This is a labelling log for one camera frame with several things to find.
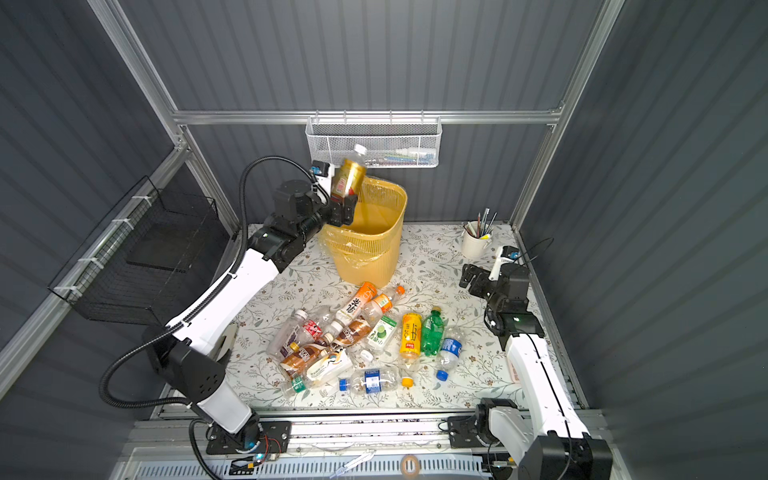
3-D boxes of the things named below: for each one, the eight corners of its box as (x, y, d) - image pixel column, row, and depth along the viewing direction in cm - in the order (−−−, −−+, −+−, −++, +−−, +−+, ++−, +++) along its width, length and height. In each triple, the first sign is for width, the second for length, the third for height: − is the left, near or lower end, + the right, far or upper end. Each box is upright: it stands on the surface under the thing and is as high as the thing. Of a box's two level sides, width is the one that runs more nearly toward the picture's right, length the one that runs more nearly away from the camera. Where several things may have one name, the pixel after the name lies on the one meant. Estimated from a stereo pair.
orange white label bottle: (325, 330, 92) (323, 325, 89) (370, 285, 103) (369, 279, 100) (337, 341, 90) (336, 336, 87) (382, 293, 101) (382, 287, 98)
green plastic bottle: (423, 356, 89) (424, 350, 85) (420, 313, 98) (421, 306, 94) (444, 356, 89) (446, 350, 85) (439, 313, 98) (441, 306, 94)
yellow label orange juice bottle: (401, 387, 83) (401, 380, 78) (399, 322, 96) (400, 312, 91) (424, 387, 83) (426, 380, 78) (420, 321, 96) (421, 312, 91)
